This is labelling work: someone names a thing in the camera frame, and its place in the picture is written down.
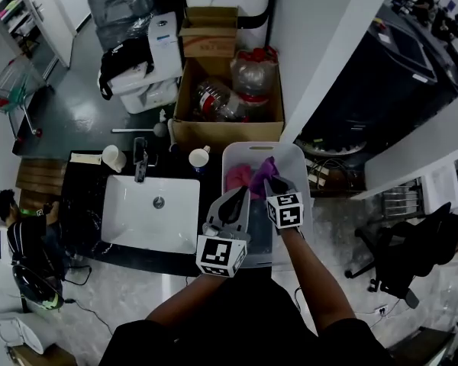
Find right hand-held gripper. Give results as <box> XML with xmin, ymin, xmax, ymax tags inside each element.
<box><xmin>262</xmin><ymin>175</ymin><xmax>305</xmax><ymax>230</ymax></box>

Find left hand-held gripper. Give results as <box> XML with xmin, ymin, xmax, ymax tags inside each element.
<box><xmin>195</xmin><ymin>185</ymin><xmax>253</xmax><ymax>279</ymax></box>

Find purple cloth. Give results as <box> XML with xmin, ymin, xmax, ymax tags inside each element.
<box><xmin>248</xmin><ymin>156</ymin><xmax>281</xmax><ymax>201</ymax></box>

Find translucent plastic bin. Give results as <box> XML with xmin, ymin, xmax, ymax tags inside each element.
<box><xmin>221</xmin><ymin>141</ymin><xmax>315</xmax><ymax>270</ymax></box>

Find pink cloth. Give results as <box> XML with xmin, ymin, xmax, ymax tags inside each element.
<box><xmin>225</xmin><ymin>163</ymin><xmax>253</xmax><ymax>198</ymax></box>

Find person's right forearm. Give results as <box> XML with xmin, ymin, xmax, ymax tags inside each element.
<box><xmin>278</xmin><ymin>225</ymin><xmax>358</xmax><ymax>337</ymax></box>

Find person's left forearm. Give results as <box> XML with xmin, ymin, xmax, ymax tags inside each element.
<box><xmin>144</xmin><ymin>271</ymin><xmax>230</xmax><ymax>329</ymax></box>

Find large cardboard box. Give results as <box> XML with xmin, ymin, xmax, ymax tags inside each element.
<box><xmin>171</xmin><ymin>47</ymin><xmax>286</xmax><ymax>154</ymax></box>

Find small cardboard box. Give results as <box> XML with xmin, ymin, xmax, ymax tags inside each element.
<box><xmin>178</xmin><ymin>5</ymin><xmax>240</xmax><ymax>59</ymax></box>

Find flat brown cardboard box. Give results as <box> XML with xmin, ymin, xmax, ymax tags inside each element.
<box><xmin>11</xmin><ymin>342</ymin><xmax>78</xmax><ymax>366</ymax></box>

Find brown round tub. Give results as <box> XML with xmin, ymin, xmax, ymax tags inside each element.
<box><xmin>306</xmin><ymin>157</ymin><xmax>364</xmax><ymax>198</ymax></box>

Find white cup blue print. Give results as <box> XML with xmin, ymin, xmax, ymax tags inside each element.
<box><xmin>188</xmin><ymin>145</ymin><xmax>212</xmax><ymax>175</ymax></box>

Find white sink basin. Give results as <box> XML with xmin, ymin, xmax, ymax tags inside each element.
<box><xmin>100</xmin><ymin>174</ymin><xmax>202</xmax><ymax>255</ymax></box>

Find white plastic tube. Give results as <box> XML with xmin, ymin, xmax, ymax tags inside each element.
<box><xmin>166</xmin><ymin>117</ymin><xmax>178</xmax><ymax>153</ymax></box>

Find chrome faucet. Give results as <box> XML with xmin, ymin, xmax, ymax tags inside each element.
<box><xmin>132</xmin><ymin>136</ymin><xmax>160</xmax><ymax>185</ymax></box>

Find clear bottle red label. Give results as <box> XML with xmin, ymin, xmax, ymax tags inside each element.
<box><xmin>192</xmin><ymin>77</ymin><xmax>250</xmax><ymax>124</ymax></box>

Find toilet brush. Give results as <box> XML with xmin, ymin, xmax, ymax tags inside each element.
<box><xmin>111</xmin><ymin>121</ymin><xmax>169</xmax><ymax>139</ymax></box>

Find clear bottle red cap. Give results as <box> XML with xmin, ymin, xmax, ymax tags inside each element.
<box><xmin>230</xmin><ymin>46</ymin><xmax>281</xmax><ymax>108</ymax></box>

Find person's black shirt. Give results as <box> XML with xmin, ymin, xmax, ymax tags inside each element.
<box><xmin>98</xmin><ymin>276</ymin><xmax>396</xmax><ymax>366</ymax></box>

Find white mug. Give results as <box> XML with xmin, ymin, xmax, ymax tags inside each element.
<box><xmin>101</xmin><ymin>144</ymin><xmax>128</xmax><ymax>174</ymax></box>

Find black cabinet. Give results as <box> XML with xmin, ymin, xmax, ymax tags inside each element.
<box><xmin>301</xmin><ymin>13</ymin><xmax>458</xmax><ymax>156</ymax></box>

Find black office chair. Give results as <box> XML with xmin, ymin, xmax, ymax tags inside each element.
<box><xmin>343</xmin><ymin>201</ymin><xmax>458</xmax><ymax>310</ymax></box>

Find beige flat packet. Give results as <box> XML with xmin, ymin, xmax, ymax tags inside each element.
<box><xmin>69</xmin><ymin>152</ymin><xmax>104</xmax><ymax>165</ymax></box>

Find white tank toilet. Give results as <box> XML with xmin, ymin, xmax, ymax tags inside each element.
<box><xmin>98</xmin><ymin>11</ymin><xmax>184</xmax><ymax>115</ymax></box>

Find black bag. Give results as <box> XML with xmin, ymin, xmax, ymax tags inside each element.
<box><xmin>98</xmin><ymin>36</ymin><xmax>156</xmax><ymax>101</ymax></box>

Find wooden steps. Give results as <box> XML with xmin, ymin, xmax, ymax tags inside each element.
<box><xmin>15</xmin><ymin>157</ymin><xmax>68</xmax><ymax>211</ymax></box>

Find black helmet green trim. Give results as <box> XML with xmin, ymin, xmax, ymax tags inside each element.
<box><xmin>11</xmin><ymin>264</ymin><xmax>66</xmax><ymax>313</ymax></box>

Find plastic-wrapped grey appliance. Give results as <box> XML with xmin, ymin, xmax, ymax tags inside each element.
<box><xmin>85</xmin><ymin>0</ymin><xmax>156</xmax><ymax>51</ymax></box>

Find white door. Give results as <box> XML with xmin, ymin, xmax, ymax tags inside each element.
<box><xmin>15</xmin><ymin>0</ymin><xmax>78</xmax><ymax>69</ymax></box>

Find metal wire rack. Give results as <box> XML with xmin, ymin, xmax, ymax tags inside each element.
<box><xmin>381</xmin><ymin>178</ymin><xmax>424</xmax><ymax>218</ymax></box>

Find black floor cable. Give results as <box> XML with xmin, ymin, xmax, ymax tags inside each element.
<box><xmin>62</xmin><ymin>265</ymin><xmax>116</xmax><ymax>337</ymax></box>

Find red-handled shopping cart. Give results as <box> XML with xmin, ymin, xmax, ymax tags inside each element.
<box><xmin>0</xmin><ymin>57</ymin><xmax>55</xmax><ymax>139</ymax></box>

